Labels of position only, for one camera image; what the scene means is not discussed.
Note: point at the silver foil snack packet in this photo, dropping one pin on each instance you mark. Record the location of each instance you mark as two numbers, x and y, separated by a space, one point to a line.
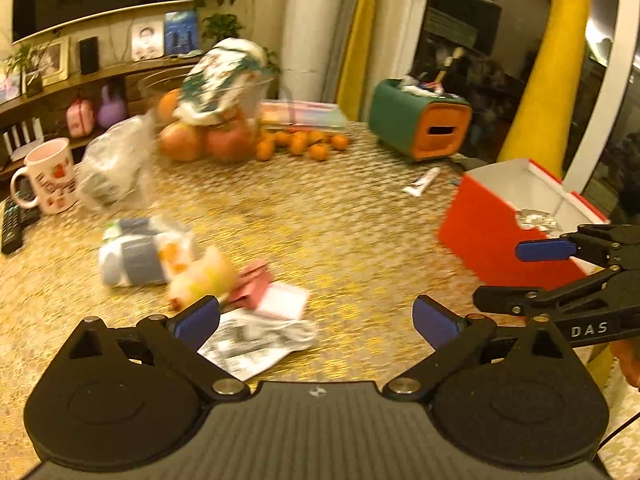
529 219

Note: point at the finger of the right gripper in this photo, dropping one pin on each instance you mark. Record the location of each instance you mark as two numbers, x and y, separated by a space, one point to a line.
613 290
603 245

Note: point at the white mug with strawberries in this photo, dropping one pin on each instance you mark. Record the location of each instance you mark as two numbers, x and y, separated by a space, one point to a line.
50 170

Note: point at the white blue tissue pack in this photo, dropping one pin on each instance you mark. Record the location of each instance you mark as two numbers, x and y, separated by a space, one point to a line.
145 251

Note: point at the blue picture card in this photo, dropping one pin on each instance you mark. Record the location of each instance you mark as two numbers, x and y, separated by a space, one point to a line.
181 32

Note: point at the white printed plastic wrapper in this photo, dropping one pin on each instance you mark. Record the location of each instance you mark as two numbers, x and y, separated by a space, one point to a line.
246 345

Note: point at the black remote control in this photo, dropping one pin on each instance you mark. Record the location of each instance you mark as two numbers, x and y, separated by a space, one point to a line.
15 219

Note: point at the yellow plush toy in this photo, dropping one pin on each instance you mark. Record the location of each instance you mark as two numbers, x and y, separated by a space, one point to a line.
211 275

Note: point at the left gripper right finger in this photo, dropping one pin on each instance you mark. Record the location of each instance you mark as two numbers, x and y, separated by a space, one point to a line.
456 342

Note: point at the white cream tube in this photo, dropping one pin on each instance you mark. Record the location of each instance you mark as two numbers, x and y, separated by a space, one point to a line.
418 187

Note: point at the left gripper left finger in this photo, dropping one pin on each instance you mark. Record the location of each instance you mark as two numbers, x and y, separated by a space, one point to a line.
174 344

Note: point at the red cardboard box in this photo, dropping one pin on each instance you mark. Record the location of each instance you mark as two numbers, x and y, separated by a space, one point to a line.
480 226

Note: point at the pink binder clip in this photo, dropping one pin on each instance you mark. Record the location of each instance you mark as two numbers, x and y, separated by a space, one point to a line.
251 285

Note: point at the large red apple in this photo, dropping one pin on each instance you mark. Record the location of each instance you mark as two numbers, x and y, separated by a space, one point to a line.
231 142

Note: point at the green orange tissue box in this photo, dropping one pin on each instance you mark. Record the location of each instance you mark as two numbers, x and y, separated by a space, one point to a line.
420 126

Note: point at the clear crumpled plastic bag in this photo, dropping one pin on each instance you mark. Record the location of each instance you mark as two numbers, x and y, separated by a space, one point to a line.
116 170

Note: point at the printed cloth bag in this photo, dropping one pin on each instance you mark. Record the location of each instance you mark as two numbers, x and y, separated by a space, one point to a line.
232 76

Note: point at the stack of pastel books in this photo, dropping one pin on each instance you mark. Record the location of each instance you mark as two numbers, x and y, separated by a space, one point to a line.
302 115

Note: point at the mandarin orange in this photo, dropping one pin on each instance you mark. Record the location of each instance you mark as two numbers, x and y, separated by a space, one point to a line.
339 142
298 143
319 152
265 150

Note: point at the large orange apple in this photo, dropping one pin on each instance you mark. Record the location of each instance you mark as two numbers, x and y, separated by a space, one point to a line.
181 142

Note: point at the portrait photo frame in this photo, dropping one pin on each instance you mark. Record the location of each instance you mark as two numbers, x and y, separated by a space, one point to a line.
147 40

